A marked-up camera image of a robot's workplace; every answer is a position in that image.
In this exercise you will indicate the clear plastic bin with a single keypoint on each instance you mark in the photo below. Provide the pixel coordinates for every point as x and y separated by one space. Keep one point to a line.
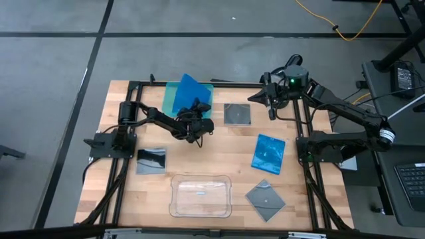
199 196

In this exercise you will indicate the black power adapter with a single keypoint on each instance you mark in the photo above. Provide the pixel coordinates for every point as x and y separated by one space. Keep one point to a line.
402 79

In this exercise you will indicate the blue jewel case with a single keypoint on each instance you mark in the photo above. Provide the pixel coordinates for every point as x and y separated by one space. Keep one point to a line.
186 91
268 154

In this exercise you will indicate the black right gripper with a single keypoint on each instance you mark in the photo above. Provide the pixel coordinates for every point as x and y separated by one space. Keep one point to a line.
277 93

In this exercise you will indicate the dark grey side desk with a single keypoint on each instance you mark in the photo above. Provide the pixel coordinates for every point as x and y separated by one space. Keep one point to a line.
388 199
408 132

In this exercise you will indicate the black aluminium table frame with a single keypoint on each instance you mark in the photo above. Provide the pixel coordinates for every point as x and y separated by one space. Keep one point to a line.
239 84

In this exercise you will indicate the black furniture foot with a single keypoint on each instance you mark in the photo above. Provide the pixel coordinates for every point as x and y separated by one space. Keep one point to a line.
10 152

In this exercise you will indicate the teal translucent plastic bin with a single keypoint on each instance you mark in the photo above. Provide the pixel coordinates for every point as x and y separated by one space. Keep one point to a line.
167 99

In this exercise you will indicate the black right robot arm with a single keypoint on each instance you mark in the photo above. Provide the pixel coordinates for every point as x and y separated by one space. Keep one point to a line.
348 111

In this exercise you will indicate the black jewel case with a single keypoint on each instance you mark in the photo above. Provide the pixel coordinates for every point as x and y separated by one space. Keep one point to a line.
151 162
237 114
265 200

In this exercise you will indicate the black laptop keyboard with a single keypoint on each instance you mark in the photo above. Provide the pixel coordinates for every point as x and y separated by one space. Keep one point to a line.
413 184

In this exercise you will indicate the white control box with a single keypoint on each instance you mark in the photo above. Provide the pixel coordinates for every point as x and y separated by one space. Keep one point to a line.
350 164

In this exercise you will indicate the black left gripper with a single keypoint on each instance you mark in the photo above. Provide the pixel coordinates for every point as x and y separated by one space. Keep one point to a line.
199 127

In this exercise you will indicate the small black plug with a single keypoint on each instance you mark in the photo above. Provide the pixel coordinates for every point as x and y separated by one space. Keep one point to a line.
360 84

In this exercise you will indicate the small black floor object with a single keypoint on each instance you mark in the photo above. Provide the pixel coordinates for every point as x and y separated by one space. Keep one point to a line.
376 209

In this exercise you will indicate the black desk leg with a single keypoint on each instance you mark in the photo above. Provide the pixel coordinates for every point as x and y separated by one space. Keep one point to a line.
398 49

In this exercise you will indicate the white rig pole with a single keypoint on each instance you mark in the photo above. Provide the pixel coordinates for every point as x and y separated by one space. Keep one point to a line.
405 109

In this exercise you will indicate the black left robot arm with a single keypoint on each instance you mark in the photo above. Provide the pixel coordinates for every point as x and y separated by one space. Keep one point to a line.
166 123

